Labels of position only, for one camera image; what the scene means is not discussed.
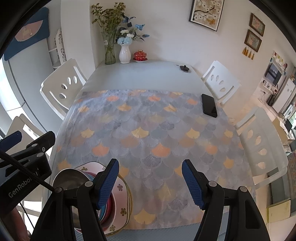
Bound steel bowl blue exterior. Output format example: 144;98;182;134
53;168;103;216

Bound steel bowl red exterior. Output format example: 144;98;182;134
99;192;116;231

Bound pink square flower plate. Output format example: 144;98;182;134
74;161;134;237

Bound person's left hand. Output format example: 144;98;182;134
10;207;30;241

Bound white chair near left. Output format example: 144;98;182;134
1;114;49;201

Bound white chair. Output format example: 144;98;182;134
235;107;288;189
201;61;240;105
1;114;49;201
40;59;87;119

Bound white chair far left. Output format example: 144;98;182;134
40;59;87;119

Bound white chair near right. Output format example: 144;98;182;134
235;107;288;189

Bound grey refrigerator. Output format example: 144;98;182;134
2;39;62;134

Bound scalloped fan pattern tablecloth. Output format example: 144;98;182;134
50;90;255;230

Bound light blue table mat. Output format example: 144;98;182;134
82;61;208;240

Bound blue cloth with pink patch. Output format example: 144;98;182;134
4;7;50;61

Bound black smartphone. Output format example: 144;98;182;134
201;94;218;118

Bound red lidded tea cup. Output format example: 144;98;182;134
133;50;147;62

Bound white ceramic vase blue flowers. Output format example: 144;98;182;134
115;13;149;64

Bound white chair far right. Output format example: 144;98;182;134
201;61;240;105

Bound glass vase yellow-green stems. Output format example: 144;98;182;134
91;2;125;65

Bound television on white cabinet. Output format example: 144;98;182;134
259;50;288;106

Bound small black round object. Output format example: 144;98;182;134
180;65;190;72

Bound small framed picture lower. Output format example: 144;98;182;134
244;30;262;52

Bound small framed picture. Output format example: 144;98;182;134
249;13;265;37
244;30;262;52

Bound small framed picture upper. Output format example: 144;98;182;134
249;13;265;37

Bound large framed flower painting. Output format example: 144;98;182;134
189;0;224;32

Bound white wall shelf rack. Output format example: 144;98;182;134
49;28;67;70

